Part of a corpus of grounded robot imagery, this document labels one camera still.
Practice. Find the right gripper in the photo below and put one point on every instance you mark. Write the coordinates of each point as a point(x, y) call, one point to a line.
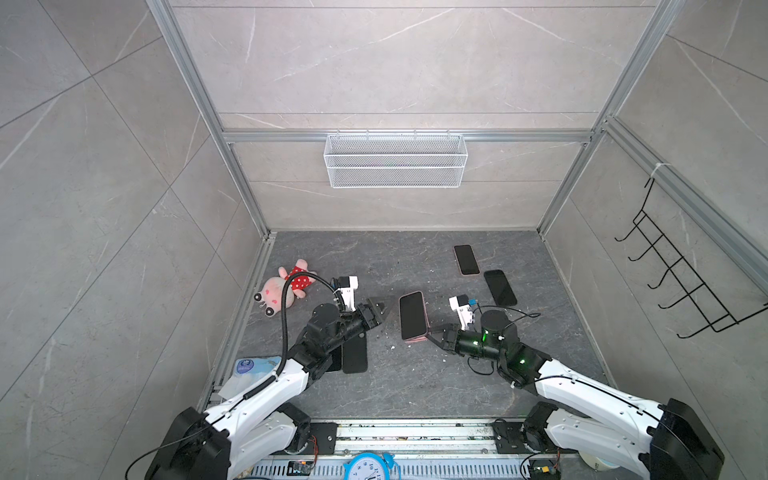
point(450, 339)

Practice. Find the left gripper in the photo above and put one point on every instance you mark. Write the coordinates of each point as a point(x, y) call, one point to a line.
point(372, 315)

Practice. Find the long black phone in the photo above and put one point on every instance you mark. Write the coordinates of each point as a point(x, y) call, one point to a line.
point(413, 317)

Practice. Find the black phone case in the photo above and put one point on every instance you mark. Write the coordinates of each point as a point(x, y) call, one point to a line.
point(355, 355)

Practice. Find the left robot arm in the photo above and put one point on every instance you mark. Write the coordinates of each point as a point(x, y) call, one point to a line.
point(226, 439)

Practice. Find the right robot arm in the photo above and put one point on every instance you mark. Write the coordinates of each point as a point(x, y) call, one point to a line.
point(651, 439)

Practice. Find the phone with pink edge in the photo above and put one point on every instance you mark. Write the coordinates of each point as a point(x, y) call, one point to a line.
point(466, 260)

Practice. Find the pink pig plush toy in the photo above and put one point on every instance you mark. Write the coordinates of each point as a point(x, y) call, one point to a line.
point(278, 293)

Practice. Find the blue alarm clock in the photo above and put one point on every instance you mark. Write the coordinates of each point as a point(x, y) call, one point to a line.
point(372, 466)

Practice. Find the wet wipes pack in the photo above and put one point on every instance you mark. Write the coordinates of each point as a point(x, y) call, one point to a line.
point(247, 373)

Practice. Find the cream alarm clock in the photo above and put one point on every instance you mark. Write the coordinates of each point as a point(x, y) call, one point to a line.
point(597, 464)

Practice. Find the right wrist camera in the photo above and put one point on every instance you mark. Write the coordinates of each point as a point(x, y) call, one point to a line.
point(464, 307)

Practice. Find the aluminium mounting rail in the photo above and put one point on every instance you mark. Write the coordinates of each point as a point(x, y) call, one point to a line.
point(443, 437)

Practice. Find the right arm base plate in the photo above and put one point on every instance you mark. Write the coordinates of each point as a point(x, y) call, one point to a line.
point(523, 436)

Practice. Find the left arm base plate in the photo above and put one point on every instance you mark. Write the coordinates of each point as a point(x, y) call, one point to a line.
point(317, 437)

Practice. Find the black wire hook rack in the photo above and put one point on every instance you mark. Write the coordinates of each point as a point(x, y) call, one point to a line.
point(679, 270)

